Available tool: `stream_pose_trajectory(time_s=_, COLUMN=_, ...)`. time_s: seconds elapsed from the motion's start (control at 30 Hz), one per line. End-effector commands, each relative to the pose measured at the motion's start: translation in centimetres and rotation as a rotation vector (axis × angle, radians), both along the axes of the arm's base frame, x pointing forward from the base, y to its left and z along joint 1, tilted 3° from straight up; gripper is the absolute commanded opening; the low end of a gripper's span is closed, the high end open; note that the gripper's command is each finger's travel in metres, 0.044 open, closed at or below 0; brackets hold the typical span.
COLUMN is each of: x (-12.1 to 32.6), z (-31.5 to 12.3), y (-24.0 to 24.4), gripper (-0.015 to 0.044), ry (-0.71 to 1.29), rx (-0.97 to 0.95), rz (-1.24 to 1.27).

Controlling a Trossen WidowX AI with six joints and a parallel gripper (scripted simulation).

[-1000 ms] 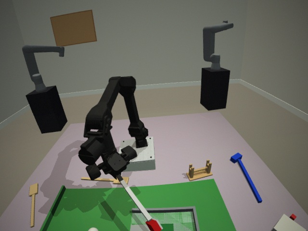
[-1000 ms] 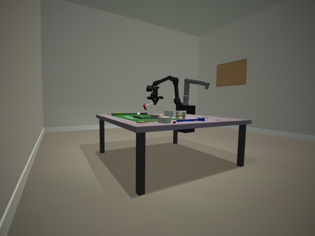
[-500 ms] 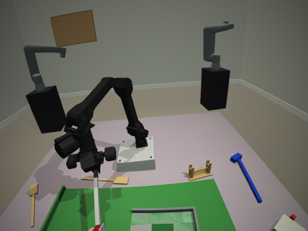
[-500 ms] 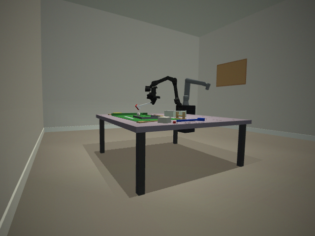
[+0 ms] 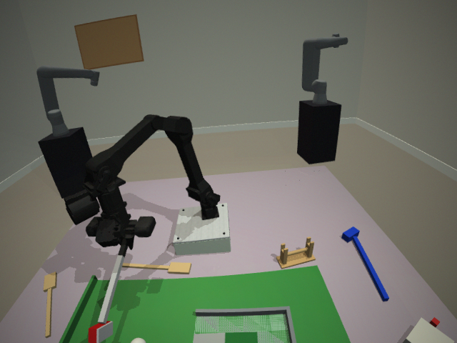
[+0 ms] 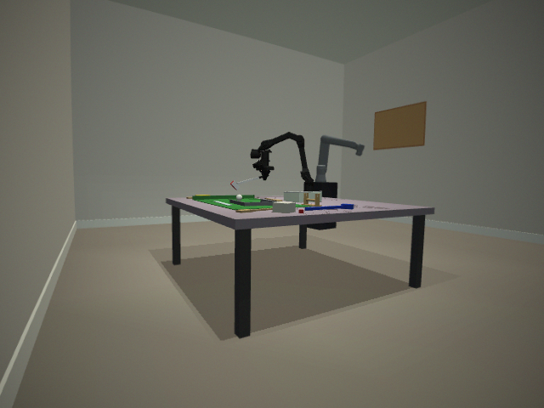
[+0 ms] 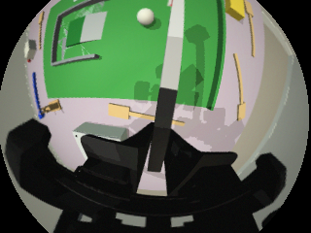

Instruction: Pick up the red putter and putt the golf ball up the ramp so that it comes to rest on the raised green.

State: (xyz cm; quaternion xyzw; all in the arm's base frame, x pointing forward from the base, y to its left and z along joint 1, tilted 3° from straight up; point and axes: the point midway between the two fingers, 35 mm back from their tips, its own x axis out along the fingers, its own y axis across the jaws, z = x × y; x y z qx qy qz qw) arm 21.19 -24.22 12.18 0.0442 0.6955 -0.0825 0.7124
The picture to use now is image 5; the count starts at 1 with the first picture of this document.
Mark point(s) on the green flat mat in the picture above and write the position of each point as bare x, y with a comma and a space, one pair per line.
164, 310

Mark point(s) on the blue putter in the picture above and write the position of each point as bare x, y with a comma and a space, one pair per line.
352, 234

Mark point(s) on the white golf ball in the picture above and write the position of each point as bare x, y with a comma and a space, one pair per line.
138, 340

